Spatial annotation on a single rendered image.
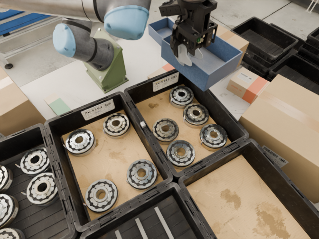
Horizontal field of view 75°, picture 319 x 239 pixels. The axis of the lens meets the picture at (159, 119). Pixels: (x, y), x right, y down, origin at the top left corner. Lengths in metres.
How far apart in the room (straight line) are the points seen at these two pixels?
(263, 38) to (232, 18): 1.18
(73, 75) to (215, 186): 0.94
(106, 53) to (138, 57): 0.33
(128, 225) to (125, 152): 0.24
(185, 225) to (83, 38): 0.79
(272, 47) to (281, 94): 0.99
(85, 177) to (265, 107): 0.71
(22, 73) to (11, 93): 1.57
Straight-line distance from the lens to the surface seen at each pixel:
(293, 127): 0.89
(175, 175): 0.65
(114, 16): 0.40
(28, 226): 0.83
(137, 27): 0.40
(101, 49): 1.02
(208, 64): 0.72
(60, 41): 0.97
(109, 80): 1.10
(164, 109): 0.88
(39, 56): 2.71
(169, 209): 0.73
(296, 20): 3.42
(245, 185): 0.80
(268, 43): 1.95
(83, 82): 1.22
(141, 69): 1.23
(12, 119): 1.00
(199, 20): 0.50
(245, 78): 1.16
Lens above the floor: 1.55
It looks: 57 degrees down
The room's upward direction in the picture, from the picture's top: straight up
